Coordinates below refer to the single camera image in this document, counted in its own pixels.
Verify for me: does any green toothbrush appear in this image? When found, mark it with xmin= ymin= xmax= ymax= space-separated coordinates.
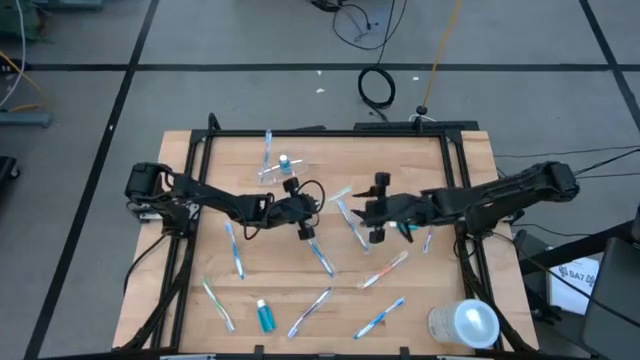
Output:
xmin=200 ymin=276 xmax=236 ymax=334

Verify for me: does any black aluminium table frame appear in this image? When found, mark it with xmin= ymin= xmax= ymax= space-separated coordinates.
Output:
xmin=122 ymin=112 xmax=539 ymax=360

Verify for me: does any orange toothbrush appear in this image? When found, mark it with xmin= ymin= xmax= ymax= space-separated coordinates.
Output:
xmin=357 ymin=249 xmax=410 ymax=291

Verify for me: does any blue toothbrush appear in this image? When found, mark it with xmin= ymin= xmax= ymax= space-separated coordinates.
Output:
xmin=305 ymin=234 xmax=337 ymax=279
xmin=262 ymin=128 xmax=275 ymax=174
xmin=223 ymin=221 xmax=247 ymax=281
xmin=335 ymin=198 xmax=372 ymax=254
xmin=353 ymin=296 xmax=407 ymax=341

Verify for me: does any clear acrylic organizer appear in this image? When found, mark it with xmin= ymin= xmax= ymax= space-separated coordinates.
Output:
xmin=257 ymin=153 xmax=311 ymax=187

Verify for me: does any long black cable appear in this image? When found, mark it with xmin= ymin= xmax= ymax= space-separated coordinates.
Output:
xmin=309 ymin=0 xmax=409 ymax=51

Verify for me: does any white printed paper sheet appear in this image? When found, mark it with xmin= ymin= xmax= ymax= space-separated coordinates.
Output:
xmin=547 ymin=257 xmax=601 ymax=316

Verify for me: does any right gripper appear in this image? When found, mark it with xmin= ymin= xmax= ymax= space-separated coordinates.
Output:
xmin=351 ymin=172 xmax=434 ymax=245

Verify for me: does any grey bar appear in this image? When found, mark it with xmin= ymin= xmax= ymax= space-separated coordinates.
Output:
xmin=0 ymin=110 xmax=54 ymax=129

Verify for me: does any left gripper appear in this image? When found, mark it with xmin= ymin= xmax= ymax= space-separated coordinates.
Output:
xmin=272 ymin=177 xmax=321 ymax=241

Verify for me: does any black metal beam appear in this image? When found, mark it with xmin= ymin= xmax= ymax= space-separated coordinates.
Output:
xmin=519 ymin=219 xmax=640 ymax=276

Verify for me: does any green crate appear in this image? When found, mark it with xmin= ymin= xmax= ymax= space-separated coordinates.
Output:
xmin=0 ymin=0 xmax=41 ymax=41

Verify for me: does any yellow hanging cable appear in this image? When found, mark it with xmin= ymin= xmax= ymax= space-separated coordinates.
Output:
xmin=421 ymin=0 xmax=464 ymax=110

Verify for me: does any white plastic canister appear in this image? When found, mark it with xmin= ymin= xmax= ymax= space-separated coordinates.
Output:
xmin=427 ymin=298 xmax=501 ymax=350

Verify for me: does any coiled black cable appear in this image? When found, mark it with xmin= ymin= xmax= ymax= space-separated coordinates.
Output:
xmin=357 ymin=65 xmax=397 ymax=110

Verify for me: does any black chair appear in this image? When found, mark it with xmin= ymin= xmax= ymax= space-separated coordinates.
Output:
xmin=582 ymin=237 xmax=640 ymax=360

